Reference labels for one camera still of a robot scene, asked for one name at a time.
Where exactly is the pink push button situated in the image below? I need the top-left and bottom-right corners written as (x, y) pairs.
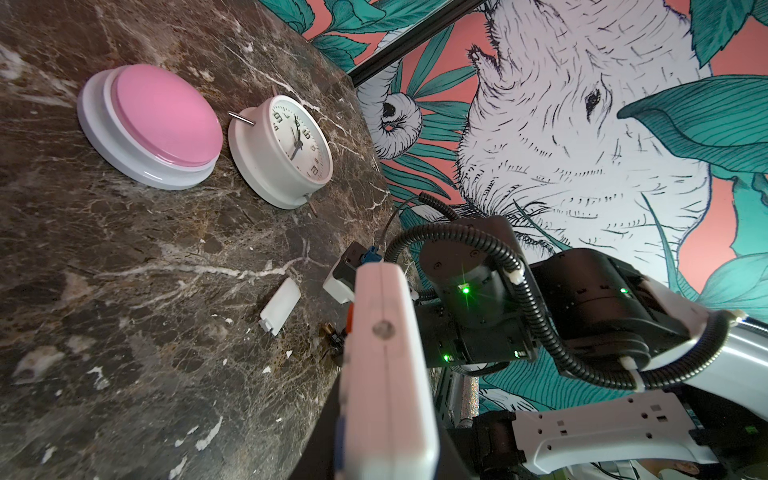
top-left (77, 64), bottom-right (223, 190)

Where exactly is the small black copper battery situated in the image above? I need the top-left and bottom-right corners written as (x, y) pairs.
top-left (322, 323), bottom-right (344, 350)

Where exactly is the glittery silver microphone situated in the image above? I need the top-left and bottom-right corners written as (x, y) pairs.
top-left (457, 376), bottom-right (479, 428)

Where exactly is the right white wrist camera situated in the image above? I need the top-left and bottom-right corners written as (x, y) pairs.
top-left (323, 241), bottom-right (382, 304)

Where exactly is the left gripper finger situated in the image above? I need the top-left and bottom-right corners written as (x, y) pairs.
top-left (288, 375), bottom-right (341, 480)

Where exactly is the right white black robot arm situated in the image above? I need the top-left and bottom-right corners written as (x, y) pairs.
top-left (384, 193), bottom-right (767, 479)

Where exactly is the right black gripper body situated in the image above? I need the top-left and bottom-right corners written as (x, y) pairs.
top-left (415, 303), bottom-right (538, 368)

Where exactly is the white round alarm clock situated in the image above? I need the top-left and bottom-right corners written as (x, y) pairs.
top-left (228, 95), bottom-right (334, 210)

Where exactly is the grey remote battery cover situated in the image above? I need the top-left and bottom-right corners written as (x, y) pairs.
top-left (259, 278), bottom-right (301, 336)

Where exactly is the white remote control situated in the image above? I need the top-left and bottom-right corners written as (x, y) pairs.
top-left (334, 262), bottom-right (440, 479)

